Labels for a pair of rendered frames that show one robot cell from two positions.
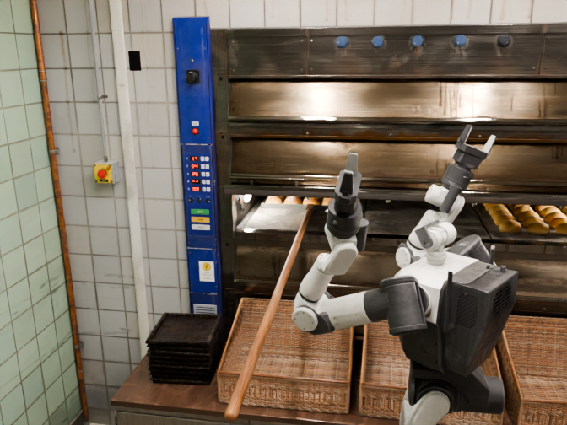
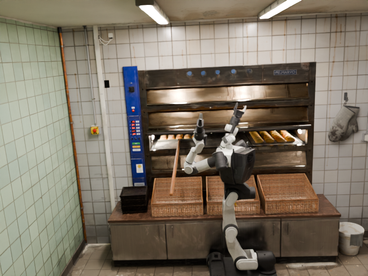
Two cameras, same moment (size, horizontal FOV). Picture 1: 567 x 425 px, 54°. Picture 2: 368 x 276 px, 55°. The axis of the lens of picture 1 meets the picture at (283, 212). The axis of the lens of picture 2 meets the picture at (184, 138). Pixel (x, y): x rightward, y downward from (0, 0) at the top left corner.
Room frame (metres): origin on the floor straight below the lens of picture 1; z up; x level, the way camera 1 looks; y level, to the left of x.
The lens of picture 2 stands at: (-1.43, 0.32, 2.22)
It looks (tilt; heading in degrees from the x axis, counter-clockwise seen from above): 13 degrees down; 353
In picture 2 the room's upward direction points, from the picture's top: 3 degrees counter-clockwise
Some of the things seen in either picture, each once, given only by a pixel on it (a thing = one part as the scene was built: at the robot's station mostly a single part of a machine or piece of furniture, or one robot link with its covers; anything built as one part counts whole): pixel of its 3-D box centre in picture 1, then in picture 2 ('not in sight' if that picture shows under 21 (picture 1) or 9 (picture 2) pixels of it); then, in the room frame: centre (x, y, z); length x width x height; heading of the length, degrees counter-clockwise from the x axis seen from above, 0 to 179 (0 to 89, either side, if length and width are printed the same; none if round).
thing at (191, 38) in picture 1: (248, 201); (148, 141); (3.48, 0.23, 1.07); 1.93 x 0.16 x 2.15; 170
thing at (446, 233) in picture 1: (437, 239); (229, 141); (1.56, -0.46, 1.46); 0.10 x 0.07 x 0.09; 136
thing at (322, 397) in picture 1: (290, 350); (177, 195); (2.22, -0.02, 0.72); 0.56 x 0.49 x 0.28; 81
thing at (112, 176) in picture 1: (106, 172); (95, 130); (2.60, 0.84, 1.46); 0.10 x 0.07 x 0.10; 80
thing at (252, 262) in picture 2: not in sight; (245, 259); (1.52, -0.58, 0.28); 0.21 x 0.20 x 0.13; 81
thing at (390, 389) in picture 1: (427, 361); (231, 194); (2.12, -0.61, 0.72); 0.56 x 0.49 x 0.28; 79
